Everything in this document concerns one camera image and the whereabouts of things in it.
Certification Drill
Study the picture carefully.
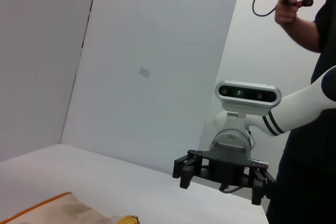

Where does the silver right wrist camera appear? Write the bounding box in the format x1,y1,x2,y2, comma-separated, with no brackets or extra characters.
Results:
215,79,282,130

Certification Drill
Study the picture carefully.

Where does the person's bare forearm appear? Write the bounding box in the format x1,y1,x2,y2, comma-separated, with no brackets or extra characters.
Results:
280,15,323,54

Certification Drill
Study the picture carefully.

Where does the black camera rig cable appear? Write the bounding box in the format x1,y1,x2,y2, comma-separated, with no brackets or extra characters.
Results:
252,0,279,17

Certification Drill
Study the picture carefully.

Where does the thin black right gripper cable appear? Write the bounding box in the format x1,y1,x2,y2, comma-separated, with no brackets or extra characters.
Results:
218,183,242,194

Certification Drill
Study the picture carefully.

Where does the person's bare hand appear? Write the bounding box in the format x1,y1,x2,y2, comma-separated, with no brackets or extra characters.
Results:
274,0,306,25

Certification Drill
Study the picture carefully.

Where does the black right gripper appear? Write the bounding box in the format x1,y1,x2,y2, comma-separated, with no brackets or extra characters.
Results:
172,150,278,206

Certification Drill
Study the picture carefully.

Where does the beige food bag orange trim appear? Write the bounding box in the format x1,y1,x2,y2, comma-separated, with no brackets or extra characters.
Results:
0,191,140,224

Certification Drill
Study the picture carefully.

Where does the person's dark clothed body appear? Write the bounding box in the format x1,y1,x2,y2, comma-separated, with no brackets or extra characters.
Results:
265,0,336,224

